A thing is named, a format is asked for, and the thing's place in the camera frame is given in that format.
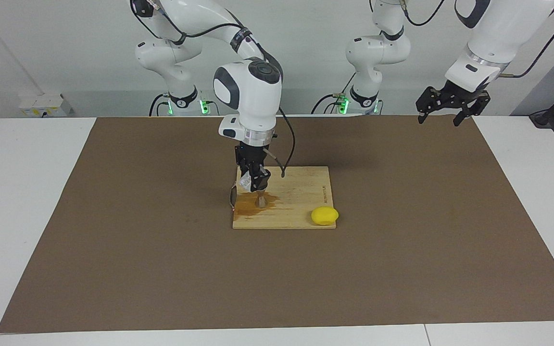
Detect black left base cables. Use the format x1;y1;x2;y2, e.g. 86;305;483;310
311;72;357;115

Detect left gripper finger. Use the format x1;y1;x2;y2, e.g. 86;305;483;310
453;92;491;127
415;86;449;124

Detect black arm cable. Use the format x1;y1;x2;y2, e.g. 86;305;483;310
402;0;554;78
130;0;297;179

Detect brown table mat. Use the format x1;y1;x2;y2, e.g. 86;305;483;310
0;115;554;334

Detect wooden cutting board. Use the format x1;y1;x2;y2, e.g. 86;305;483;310
229;166;337;230

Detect yellow lemon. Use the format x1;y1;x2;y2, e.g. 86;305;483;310
311;206;340;226

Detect black right base cable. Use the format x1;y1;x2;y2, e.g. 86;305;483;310
149;93;172;117

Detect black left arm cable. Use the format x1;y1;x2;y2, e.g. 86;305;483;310
402;0;554;78

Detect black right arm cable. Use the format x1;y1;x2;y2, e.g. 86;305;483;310
130;0;297;179

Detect white wall socket box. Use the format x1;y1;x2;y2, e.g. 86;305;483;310
19;94;73;117

